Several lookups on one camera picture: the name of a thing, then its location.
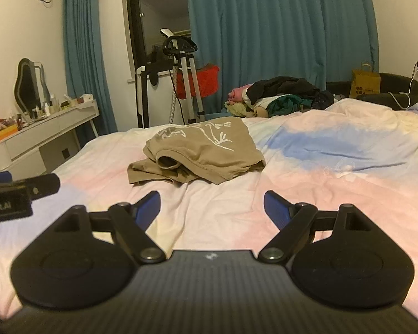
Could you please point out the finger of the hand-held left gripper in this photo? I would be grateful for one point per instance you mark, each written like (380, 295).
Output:
(41, 185)

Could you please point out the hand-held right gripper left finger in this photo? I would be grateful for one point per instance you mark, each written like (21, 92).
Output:
(149, 206)

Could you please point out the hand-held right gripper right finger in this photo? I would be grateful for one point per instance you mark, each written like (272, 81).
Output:
(274, 207)

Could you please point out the tan printed t-shirt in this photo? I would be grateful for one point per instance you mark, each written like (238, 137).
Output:
(209, 149)

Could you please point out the pile of mixed clothes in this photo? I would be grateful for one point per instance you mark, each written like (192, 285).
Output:
(282, 94)

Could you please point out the white dressing table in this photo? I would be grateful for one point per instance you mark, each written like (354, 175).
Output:
(38, 135)

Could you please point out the orange tray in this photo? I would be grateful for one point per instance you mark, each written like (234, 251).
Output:
(0, 135)

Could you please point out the pastel tie-dye blanket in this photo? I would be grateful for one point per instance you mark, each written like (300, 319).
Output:
(334, 167)

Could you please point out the group of cosmetic bottles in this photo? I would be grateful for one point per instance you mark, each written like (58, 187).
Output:
(47, 108)

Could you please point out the black white upright stand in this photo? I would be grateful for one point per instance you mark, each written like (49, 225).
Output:
(142, 94)

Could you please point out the narrow teal curtain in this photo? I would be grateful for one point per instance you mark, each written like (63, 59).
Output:
(85, 59)

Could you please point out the brown paper bag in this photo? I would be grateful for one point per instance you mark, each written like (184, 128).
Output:
(365, 83)

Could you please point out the black sofa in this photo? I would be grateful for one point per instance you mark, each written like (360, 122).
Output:
(397, 88)

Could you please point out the wide teal curtain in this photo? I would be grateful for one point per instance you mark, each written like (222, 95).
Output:
(282, 24)

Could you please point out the dark window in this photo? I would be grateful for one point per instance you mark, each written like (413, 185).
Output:
(160, 17)

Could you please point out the wavy frame mirror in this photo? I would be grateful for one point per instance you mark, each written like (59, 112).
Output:
(29, 85)

